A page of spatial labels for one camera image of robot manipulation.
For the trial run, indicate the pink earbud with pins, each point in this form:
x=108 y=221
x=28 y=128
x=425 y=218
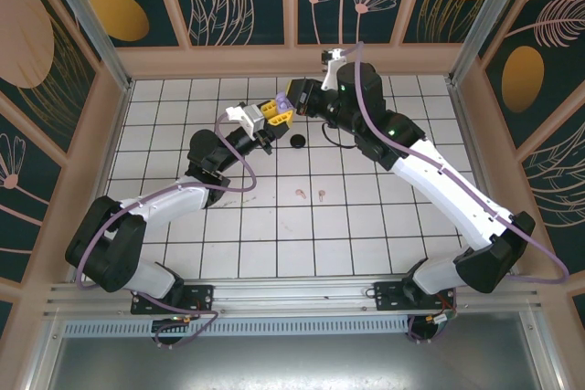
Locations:
x=300 y=193
x=322 y=194

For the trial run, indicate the grey sheet metal panel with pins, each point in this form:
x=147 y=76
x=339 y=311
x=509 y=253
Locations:
x=292 y=362

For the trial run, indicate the small controller board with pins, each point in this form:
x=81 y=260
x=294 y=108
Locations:
x=441 y=319

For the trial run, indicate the aluminium frame post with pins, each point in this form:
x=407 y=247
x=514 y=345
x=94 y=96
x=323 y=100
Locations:
x=494 y=15
x=88 y=15

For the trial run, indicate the purple earbud charging case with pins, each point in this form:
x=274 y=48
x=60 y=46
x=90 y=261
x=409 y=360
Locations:
x=283 y=102

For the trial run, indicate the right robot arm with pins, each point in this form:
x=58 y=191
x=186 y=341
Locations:
x=441 y=200

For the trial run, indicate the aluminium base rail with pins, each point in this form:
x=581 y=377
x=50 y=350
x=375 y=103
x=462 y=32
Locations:
x=292 y=294

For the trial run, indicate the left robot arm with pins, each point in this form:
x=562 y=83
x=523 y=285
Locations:
x=169 y=205

